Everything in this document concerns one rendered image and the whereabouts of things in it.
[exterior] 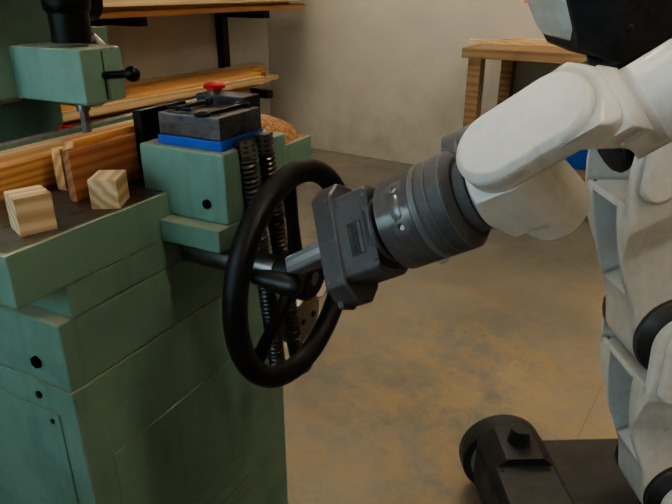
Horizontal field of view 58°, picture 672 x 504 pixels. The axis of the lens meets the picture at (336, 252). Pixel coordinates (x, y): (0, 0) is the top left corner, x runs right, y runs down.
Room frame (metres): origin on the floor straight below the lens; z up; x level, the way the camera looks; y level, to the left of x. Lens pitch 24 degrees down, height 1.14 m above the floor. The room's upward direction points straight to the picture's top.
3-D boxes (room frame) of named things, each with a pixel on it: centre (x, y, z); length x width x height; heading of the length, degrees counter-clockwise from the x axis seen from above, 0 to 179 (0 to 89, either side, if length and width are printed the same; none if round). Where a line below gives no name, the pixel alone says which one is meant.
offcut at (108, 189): (0.71, 0.27, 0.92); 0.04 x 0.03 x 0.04; 2
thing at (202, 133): (0.80, 0.15, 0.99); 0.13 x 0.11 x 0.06; 152
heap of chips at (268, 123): (1.07, 0.14, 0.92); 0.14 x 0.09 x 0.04; 62
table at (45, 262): (0.84, 0.23, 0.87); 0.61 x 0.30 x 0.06; 152
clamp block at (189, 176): (0.80, 0.16, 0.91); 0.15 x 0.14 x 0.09; 152
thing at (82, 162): (0.82, 0.27, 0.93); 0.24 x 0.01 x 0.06; 152
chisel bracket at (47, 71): (0.86, 0.37, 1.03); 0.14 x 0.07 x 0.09; 62
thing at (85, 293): (0.83, 0.30, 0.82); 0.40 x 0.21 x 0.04; 152
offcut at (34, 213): (0.62, 0.33, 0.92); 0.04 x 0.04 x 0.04; 41
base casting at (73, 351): (0.91, 0.46, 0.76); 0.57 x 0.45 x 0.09; 62
